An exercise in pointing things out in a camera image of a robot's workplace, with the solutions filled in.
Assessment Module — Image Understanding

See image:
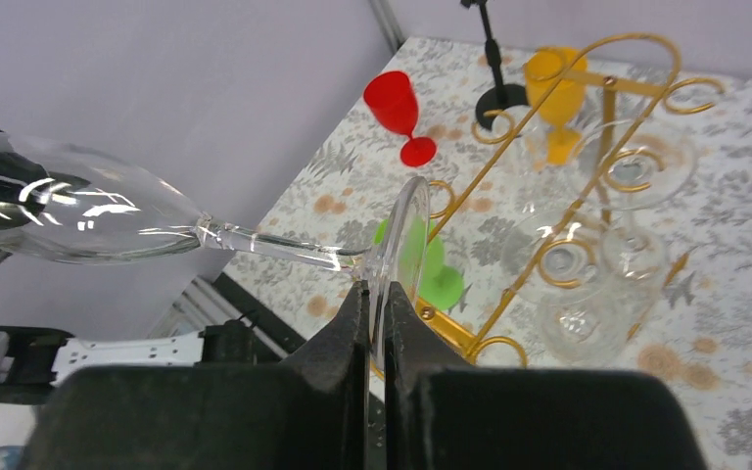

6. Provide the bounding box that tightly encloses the green plastic wine glass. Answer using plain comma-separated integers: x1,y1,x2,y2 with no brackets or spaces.
373,216,467,312

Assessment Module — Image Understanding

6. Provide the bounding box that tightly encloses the gold wire wine glass rack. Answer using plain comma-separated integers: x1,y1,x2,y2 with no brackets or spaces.
420,34,697,365

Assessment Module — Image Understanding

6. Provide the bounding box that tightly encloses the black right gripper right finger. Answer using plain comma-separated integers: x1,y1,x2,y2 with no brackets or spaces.
383,283,706,469

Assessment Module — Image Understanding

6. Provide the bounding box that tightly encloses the red plastic wine glass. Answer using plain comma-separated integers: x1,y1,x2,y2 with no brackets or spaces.
362,70,437,167

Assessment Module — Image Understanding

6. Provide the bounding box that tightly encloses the floral patterned tablecloth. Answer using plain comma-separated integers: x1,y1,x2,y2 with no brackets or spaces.
224,33,752,469

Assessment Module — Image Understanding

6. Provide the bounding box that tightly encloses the clear wine glass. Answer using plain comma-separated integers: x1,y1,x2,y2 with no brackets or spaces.
0,132,430,365
501,117,563,207
561,117,700,212
501,210,669,367

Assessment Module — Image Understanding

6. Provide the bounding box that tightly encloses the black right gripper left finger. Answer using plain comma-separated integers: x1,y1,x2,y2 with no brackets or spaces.
22,281,370,469

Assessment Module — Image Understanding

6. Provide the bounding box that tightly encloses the black stand with pink microphone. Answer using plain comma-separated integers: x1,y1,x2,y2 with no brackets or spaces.
460,0,529,130

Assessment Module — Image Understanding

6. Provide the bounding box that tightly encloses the yellow plastic wine glass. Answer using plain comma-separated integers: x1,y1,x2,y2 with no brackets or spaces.
524,46,586,165

